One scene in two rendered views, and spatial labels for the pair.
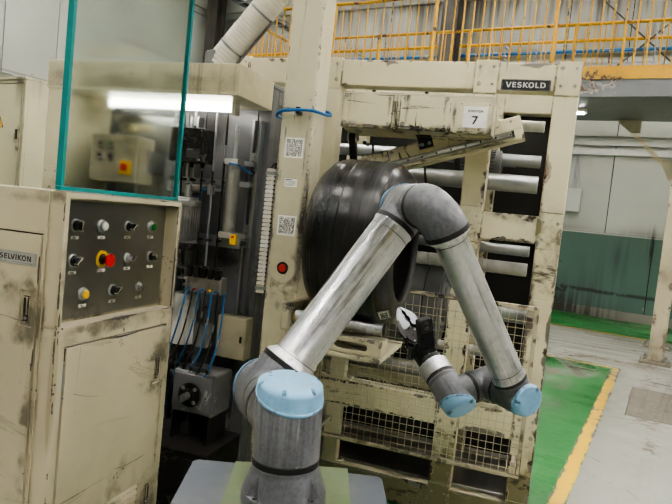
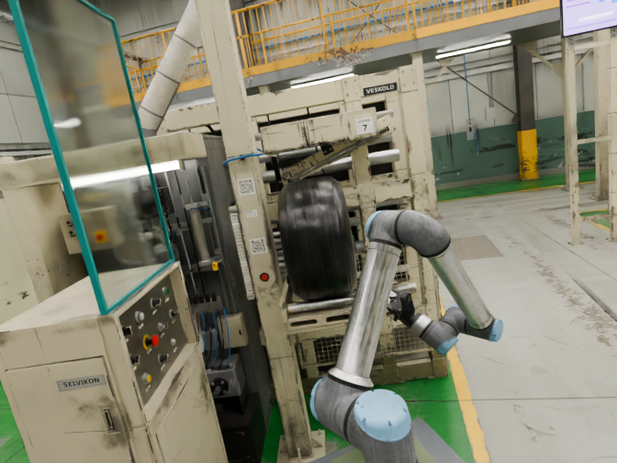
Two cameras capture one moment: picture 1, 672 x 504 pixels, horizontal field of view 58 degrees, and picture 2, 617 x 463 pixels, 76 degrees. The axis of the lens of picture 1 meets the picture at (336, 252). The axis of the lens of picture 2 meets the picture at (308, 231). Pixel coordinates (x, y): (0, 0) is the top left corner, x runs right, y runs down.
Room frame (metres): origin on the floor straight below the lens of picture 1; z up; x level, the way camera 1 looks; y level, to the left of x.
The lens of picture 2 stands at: (0.41, 0.43, 1.63)
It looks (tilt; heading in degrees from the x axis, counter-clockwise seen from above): 12 degrees down; 345
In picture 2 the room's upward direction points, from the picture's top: 10 degrees counter-clockwise
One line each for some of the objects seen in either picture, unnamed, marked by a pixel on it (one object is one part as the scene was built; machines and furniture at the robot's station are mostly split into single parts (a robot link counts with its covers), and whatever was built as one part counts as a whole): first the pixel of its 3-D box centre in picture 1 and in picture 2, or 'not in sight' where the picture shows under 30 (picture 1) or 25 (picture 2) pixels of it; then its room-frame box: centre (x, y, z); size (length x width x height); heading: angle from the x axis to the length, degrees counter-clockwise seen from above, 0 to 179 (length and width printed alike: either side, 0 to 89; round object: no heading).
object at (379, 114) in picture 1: (420, 117); (319, 132); (2.51, -0.29, 1.71); 0.61 x 0.25 x 0.15; 72
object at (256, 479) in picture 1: (284, 476); not in sight; (1.32, 0.06, 0.69); 0.19 x 0.19 x 0.10
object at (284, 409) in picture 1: (287, 415); (382, 429); (1.33, 0.07, 0.82); 0.17 x 0.15 x 0.18; 22
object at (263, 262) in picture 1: (269, 231); (243, 253); (2.33, 0.26, 1.19); 0.05 x 0.04 x 0.48; 162
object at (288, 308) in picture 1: (305, 310); (286, 299); (2.33, 0.09, 0.90); 0.40 x 0.03 x 0.10; 162
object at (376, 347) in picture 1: (335, 340); (323, 316); (2.14, -0.03, 0.84); 0.36 x 0.09 x 0.06; 72
